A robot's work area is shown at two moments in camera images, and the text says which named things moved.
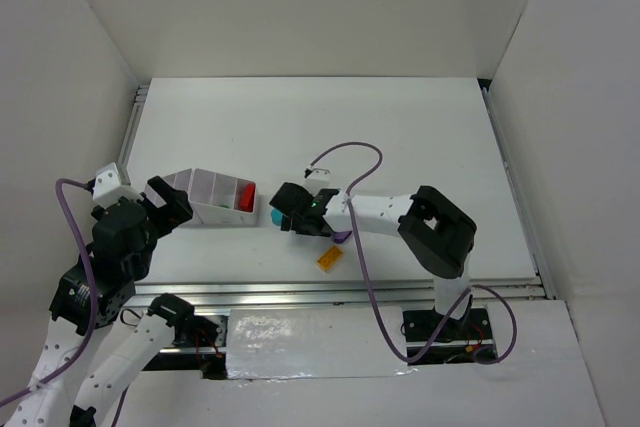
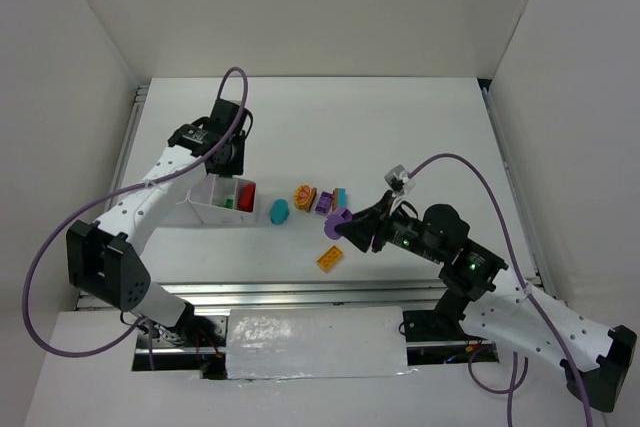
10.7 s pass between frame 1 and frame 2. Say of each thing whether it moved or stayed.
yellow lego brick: stayed
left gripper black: moved
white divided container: stayed
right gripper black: moved
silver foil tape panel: stayed
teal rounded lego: stayed
